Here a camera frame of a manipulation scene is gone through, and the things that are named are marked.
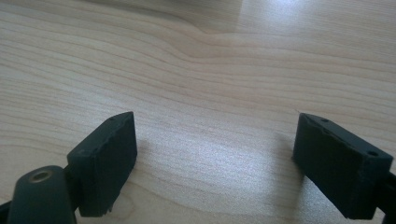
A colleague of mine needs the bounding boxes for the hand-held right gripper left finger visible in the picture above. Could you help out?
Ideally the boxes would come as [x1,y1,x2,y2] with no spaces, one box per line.
[66,111,138,218]

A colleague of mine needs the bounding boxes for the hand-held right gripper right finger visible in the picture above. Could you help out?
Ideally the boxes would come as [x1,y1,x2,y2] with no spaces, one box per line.
[291,112,394,220]

